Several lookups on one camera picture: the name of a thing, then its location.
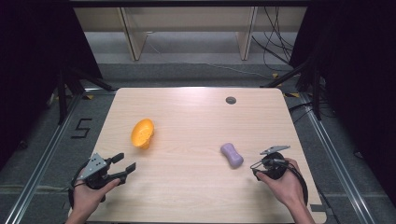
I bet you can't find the black metal stand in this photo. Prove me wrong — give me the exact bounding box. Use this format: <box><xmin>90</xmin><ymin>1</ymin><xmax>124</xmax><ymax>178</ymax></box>
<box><xmin>54</xmin><ymin>63</ymin><xmax>116</xmax><ymax>126</ymax></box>
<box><xmin>259</xmin><ymin>54</ymin><xmax>323</xmax><ymax>121</ymax></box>

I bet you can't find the purple soap bar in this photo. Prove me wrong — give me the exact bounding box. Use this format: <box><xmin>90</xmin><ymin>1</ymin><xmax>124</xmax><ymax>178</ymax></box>
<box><xmin>219</xmin><ymin>142</ymin><xmax>245</xmax><ymax>170</ymax></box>

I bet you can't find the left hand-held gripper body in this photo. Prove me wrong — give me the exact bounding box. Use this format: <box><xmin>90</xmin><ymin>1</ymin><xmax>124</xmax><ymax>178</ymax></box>
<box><xmin>77</xmin><ymin>152</ymin><xmax>112</xmax><ymax>190</ymax></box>

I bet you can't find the person's right hand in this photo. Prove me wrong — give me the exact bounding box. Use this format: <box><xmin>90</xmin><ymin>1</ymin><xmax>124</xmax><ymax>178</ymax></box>
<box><xmin>255</xmin><ymin>157</ymin><xmax>308</xmax><ymax>208</ymax></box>

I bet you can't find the person's left hand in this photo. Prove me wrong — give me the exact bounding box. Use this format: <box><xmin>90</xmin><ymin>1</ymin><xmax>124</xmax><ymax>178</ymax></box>
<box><xmin>71</xmin><ymin>178</ymin><xmax>121</xmax><ymax>217</ymax></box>

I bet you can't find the dark curtain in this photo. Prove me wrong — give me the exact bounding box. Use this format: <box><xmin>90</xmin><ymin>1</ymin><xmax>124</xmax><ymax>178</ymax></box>
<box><xmin>0</xmin><ymin>0</ymin><xmax>105</xmax><ymax>171</ymax></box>
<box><xmin>289</xmin><ymin>0</ymin><xmax>396</xmax><ymax>208</ymax></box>

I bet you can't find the light wooden desk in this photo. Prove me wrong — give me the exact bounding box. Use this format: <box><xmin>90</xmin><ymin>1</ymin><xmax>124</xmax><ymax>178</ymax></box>
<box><xmin>73</xmin><ymin>6</ymin><xmax>308</xmax><ymax>63</ymax></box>

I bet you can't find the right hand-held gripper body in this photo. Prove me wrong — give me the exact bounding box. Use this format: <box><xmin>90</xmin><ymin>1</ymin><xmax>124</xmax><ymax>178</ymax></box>
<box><xmin>259</xmin><ymin>145</ymin><xmax>291</xmax><ymax>181</ymax></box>

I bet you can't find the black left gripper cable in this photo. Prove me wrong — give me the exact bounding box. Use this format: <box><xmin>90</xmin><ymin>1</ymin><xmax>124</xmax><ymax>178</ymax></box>
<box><xmin>67</xmin><ymin>160</ymin><xmax>92</xmax><ymax>210</ymax></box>

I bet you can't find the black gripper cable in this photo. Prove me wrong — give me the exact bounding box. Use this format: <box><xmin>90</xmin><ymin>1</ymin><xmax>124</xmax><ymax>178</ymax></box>
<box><xmin>281</xmin><ymin>161</ymin><xmax>310</xmax><ymax>207</ymax></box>
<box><xmin>67</xmin><ymin>160</ymin><xmax>92</xmax><ymax>210</ymax></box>

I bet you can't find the black tape floor mark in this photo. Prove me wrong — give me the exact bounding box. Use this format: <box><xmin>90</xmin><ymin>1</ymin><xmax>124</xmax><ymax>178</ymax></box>
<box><xmin>70</xmin><ymin>118</ymin><xmax>93</xmax><ymax>140</ymax></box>

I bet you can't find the thin white floor cable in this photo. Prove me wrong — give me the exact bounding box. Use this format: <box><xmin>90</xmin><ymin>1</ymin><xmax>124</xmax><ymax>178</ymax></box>
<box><xmin>145</xmin><ymin>31</ymin><xmax>273</xmax><ymax>80</ymax></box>

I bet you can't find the aluminium floor rail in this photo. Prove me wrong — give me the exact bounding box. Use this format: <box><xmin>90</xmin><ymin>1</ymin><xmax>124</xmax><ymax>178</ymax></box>
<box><xmin>3</xmin><ymin>91</ymin><xmax>82</xmax><ymax>224</ymax></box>
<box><xmin>299</xmin><ymin>92</ymin><xmax>378</xmax><ymax>224</ymax></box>

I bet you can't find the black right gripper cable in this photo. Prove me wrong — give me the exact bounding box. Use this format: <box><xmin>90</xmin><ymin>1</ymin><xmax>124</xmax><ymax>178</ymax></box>
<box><xmin>281</xmin><ymin>161</ymin><xmax>310</xmax><ymax>207</ymax></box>

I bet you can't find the bundle of black cables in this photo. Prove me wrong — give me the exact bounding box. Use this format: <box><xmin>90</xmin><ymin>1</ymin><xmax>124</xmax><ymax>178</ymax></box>
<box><xmin>250</xmin><ymin>6</ymin><xmax>296</xmax><ymax>73</ymax></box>

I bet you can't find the orange plastic bowl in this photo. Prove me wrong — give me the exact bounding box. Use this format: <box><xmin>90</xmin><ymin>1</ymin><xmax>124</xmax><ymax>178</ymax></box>
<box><xmin>130</xmin><ymin>118</ymin><xmax>156</xmax><ymax>150</ymax></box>

